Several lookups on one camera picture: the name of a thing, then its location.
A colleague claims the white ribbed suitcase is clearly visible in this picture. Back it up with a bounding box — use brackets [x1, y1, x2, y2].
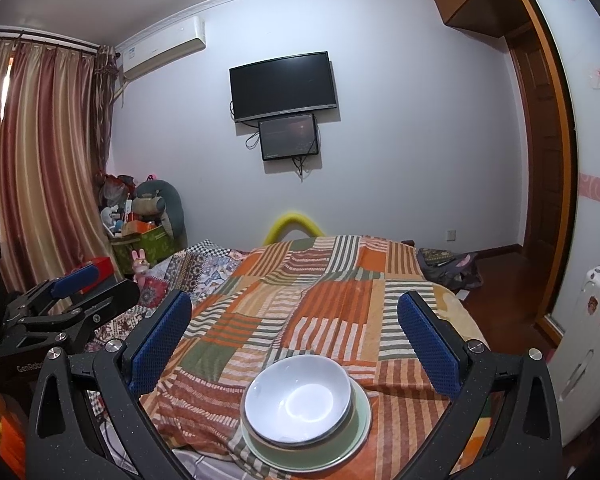
[550, 262, 600, 446]

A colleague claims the green box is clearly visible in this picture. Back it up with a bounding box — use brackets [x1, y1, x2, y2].
[111, 222, 173, 266]

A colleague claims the green plate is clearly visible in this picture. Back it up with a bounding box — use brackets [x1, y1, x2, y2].
[240, 377, 372, 472]

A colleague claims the red box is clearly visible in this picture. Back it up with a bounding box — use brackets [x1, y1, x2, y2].
[80, 256, 118, 281]

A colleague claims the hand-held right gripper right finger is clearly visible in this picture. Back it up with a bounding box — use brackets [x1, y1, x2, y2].
[397, 290, 563, 480]

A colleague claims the colourful round rug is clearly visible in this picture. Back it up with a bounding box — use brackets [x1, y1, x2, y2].
[440, 287, 488, 356]

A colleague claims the orange bag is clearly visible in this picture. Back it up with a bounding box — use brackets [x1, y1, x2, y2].
[0, 390, 27, 480]

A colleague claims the yellow foam arch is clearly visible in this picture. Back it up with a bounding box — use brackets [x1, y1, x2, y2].
[264, 211, 324, 246]

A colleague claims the pile of assorted toys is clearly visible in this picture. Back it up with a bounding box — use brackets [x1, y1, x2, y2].
[99, 172, 141, 236]

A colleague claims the pink rabbit toy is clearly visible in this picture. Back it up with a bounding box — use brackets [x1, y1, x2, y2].
[131, 249, 151, 286]

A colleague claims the striped brown curtain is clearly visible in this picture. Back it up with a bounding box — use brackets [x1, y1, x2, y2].
[0, 32, 126, 296]

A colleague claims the dark bag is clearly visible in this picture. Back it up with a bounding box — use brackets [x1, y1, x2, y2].
[417, 247, 481, 291]

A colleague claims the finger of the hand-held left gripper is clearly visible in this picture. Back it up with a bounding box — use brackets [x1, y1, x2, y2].
[2, 262, 101, 318]
[17, 279, 141, 341]

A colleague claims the striped orange patchwork blanket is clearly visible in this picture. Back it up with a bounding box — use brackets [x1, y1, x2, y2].
[140, 234, 481, 466]

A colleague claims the white heart-print wardrobe door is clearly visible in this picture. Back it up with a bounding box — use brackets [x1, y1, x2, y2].
[520, 0, 600, 311]

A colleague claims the small black wall monitor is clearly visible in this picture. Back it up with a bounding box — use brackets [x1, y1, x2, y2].
[259, 113, 321, 162]

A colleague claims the white air conditioner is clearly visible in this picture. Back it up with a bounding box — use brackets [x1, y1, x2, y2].
[122, 16, 207, 81]

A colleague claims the black wall television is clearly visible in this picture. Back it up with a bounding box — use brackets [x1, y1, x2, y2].
[229, 51, 337, 123]

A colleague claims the white bowl with black dots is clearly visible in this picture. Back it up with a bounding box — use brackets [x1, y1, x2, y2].
[244, 355, 353, 445]

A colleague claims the wooden door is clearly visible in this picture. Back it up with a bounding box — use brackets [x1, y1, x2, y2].
[505, 35, 567, 331]

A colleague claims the checked patterned quilt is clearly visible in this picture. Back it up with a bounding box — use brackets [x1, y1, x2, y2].
[87, 240, 241, 361]

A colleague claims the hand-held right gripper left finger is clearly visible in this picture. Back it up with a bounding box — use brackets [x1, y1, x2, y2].
[26, 290, 201, 480]

